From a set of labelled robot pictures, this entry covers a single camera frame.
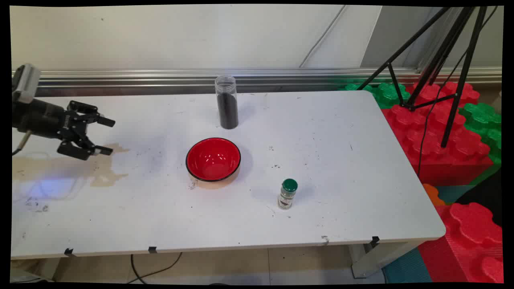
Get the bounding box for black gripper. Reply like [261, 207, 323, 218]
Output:
[12, 98, 116, 161]

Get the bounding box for clear jar with black seeds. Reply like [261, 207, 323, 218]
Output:
[214, 75, 239, 130]

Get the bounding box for red bowl with black rim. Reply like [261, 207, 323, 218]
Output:
[185, 137, 242, 190]

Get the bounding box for spice bottle with green lid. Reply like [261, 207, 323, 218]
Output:
[277, 178, 299, 210]

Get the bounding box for white table leg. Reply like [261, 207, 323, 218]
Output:
[348, 240, 419, 279]

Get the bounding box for teal foam floor mat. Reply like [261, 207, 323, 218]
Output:
[381, 185, 477, 284]

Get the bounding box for orange foam block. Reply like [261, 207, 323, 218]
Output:
[422, 183, 447, 208]

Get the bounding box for black tripod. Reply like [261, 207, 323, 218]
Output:
[356, 6, 489, 149]

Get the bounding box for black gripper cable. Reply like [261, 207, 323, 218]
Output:
[12, 130, 32, 157]

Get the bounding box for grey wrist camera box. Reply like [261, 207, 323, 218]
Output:
[12, 63, 42, 104]

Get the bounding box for black floor cable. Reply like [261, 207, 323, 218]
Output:
[130, 252, 184, 285]

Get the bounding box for grey wall cable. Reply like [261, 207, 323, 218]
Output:
[298, 5, 347, 69]

